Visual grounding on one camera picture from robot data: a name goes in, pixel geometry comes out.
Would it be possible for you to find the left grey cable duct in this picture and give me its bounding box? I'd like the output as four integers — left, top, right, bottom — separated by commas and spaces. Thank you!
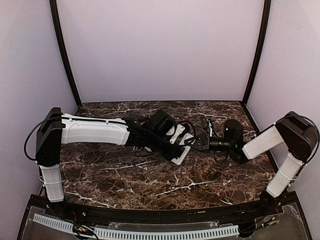
32, 213, 74, 234

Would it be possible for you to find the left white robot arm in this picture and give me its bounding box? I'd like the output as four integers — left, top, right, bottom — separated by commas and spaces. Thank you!
23, 107, 192, 203

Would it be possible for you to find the centre grey cable duct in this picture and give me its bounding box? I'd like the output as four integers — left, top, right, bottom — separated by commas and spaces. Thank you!
93, 224, 240, 240

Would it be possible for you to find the black frame post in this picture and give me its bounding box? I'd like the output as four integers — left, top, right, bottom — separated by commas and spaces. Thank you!
242, 0, 272, 106
49, 0, 82, 108

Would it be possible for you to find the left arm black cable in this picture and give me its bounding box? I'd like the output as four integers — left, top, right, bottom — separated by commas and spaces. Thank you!
174, 120, 198, 141

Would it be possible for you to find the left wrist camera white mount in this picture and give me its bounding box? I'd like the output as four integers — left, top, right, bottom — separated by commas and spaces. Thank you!
166, 124, 186, 144

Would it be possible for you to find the right black frame post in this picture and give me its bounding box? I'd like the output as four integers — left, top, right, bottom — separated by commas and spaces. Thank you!
242, 0, 272, 106

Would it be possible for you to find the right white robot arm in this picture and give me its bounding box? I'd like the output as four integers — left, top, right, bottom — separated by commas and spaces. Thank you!
182, 111, 320, 215

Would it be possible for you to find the grey cable duct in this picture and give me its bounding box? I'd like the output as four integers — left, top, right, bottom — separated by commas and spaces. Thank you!
32, 213, 74, 234
93, 224, 240, 240

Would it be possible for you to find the left black frame post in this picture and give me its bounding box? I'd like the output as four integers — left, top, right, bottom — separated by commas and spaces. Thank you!
49, 0, 82, 108

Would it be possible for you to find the white remote control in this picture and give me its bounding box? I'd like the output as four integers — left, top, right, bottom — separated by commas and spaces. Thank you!
171, 133, 193, 166

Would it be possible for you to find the black front rail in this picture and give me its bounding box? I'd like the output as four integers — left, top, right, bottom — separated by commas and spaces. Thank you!
54, 202, 261, 225

